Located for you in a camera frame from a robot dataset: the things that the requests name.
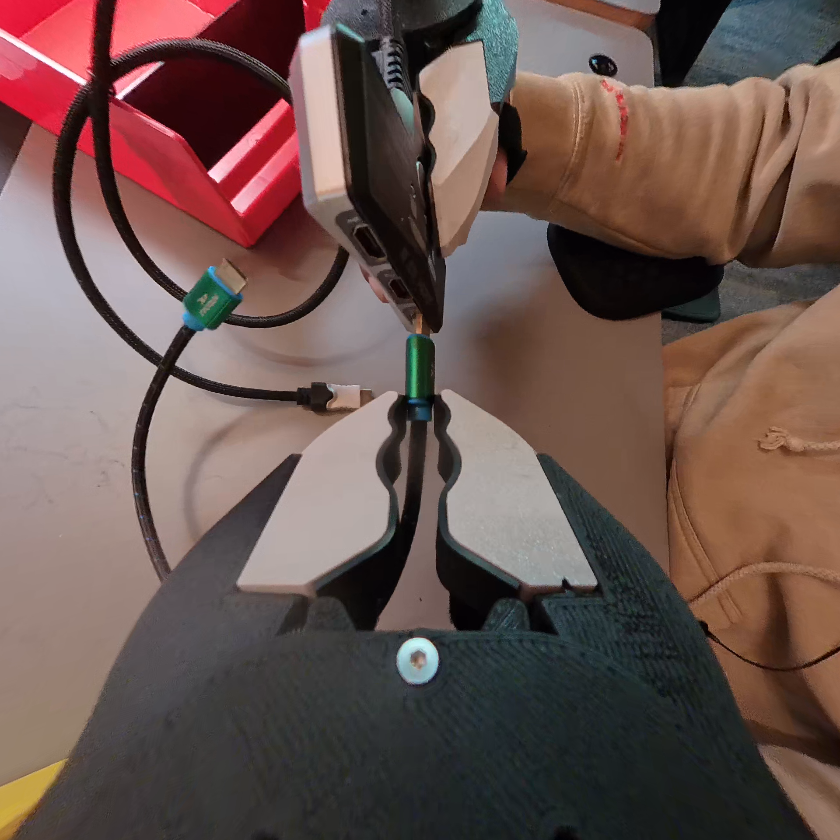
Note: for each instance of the grey hdmi port hub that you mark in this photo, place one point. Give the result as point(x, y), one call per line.
point(328, 144)

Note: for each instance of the person's beige hoodie torso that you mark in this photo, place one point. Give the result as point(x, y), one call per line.
point(754, 492)

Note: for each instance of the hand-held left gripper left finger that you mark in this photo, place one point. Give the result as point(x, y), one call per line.
point(328, 512)

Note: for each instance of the person's right forearm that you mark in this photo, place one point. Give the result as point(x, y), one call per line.
point(656, 164)

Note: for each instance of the red plastic bin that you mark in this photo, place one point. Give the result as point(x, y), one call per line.
point(197, 180)

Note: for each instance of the black desk grommet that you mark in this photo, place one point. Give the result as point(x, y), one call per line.
point(602, 64)

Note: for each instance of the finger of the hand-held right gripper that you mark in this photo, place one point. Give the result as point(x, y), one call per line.
point(463, 144)
point(375, 287)

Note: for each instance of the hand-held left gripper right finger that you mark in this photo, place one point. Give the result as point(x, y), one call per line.
point(512, 512)

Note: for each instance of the yellow plastic bin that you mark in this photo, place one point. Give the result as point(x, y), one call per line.
point(19, 814)

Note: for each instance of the person's right hand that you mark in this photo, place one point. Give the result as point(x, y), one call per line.
point(497, 180)

